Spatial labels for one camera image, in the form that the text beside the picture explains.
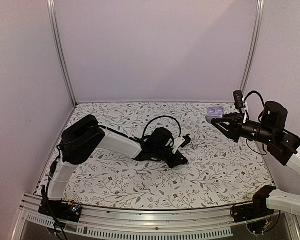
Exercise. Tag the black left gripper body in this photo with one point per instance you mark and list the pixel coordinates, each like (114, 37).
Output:
(159, 153)

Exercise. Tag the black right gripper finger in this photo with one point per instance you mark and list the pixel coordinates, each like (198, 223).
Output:
(223, 128)
(227, 118)

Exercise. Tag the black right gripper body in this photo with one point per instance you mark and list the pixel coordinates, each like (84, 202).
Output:
(237, 129)

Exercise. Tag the purple earbud charging case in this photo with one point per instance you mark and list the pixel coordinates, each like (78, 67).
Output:
(215, 112)

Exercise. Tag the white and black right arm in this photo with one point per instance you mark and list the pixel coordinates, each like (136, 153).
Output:
(284, 146)

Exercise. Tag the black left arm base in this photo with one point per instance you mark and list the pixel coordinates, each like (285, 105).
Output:
(58, 209)

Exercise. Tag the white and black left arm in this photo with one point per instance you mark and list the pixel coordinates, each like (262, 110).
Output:
(80, 140)

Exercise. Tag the floral patterned table mat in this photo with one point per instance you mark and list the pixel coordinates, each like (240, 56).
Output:
(220, 172)

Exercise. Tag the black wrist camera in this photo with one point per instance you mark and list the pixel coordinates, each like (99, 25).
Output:
(240, 105)
(181, 142)

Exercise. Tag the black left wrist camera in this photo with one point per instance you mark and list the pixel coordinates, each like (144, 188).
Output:
(181, 142)

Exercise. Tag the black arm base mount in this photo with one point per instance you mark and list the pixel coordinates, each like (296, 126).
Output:
(257, 209)

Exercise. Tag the right aluminium corner post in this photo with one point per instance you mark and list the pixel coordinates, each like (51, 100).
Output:
(260, 4)

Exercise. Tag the aluminium corner post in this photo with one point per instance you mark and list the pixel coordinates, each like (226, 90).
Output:
(60, 52)
(260, 4)

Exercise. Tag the aluminium frame rail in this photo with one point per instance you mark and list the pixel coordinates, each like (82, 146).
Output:
(105, 223)

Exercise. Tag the left aluminium corner post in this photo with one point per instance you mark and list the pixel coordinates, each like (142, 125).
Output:
(60, 52)

